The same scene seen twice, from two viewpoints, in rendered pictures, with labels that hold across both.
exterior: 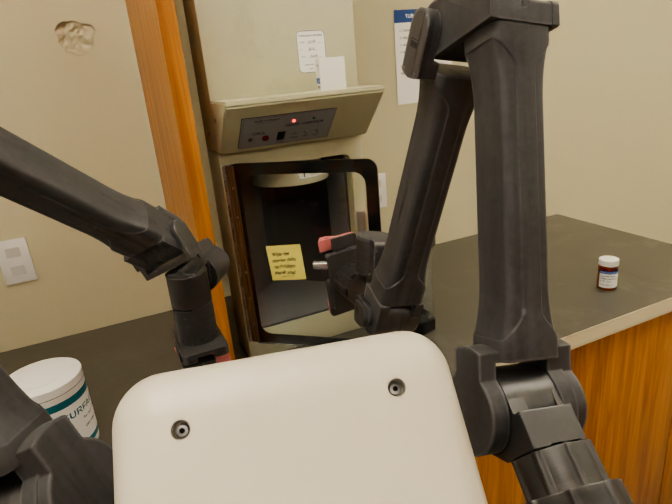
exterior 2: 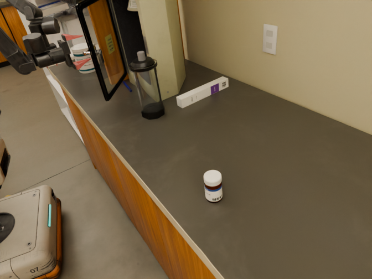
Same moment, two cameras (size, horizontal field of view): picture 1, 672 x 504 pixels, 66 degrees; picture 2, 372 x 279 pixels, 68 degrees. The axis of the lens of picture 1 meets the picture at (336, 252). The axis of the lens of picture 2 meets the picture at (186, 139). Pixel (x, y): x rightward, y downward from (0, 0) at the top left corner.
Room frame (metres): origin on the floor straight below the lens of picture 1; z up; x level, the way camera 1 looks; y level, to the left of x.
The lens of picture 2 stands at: (1.14, -1.23, 1.53)
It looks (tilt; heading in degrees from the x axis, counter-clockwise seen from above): 36 degrees down; 84
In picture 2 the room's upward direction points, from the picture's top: 8 degrees counter-clockwise
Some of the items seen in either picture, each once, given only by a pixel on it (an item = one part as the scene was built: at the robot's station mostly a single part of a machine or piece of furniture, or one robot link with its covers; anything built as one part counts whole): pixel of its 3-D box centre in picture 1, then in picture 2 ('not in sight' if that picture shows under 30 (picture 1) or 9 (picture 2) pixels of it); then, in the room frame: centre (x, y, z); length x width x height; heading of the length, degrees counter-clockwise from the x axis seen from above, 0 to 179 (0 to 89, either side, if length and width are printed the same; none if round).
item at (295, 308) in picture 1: (308, 259); (106, 46); (0.99, 0.06, 1.19); 0.30 x 0.01 x 0.40; 72
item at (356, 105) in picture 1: (301, 119); not in sight; (1.06, 0.04, 1.46); 0.32 x 0.11 x 0.10; 113
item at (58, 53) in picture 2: (353, 282); (58, 55); (0.81, -0.02, 1.21); 0.07 x 0.07 x 0.10; 22
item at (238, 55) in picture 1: (279, 174); (150, 2); (1.22, 0.12, 1.33); 0.32 x 0.25 x 0.77; 113
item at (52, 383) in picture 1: (51, 411); (86, 57); (0.80, 0.53, 1.02); 0.13 x 0.13 x 0.15
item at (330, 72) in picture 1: (330, 73); not in sight; (1.08, -0.02, 1.54); 0.05 x 0.05 x 0.06; 8
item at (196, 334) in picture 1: (196, 325); (42, 42); (0.69, 0.21, 1.21); 0.10 x 0.07 x 0.07; 24
